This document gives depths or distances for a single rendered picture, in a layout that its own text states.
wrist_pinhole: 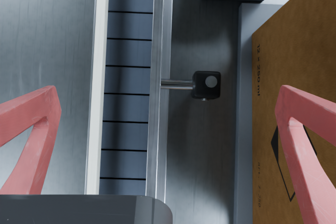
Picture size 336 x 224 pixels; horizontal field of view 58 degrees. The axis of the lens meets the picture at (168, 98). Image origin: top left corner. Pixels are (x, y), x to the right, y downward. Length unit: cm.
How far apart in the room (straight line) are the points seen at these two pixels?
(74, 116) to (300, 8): 34
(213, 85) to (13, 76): 33
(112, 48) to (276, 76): 22
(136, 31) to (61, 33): 13
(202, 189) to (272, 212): 12
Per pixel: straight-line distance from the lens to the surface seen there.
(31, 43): 52
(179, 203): 49
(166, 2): 45
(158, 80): 34
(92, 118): 39
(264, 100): 41
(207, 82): 31
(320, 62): 29
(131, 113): 42
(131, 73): 42
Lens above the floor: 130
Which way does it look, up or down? 86 degrees down
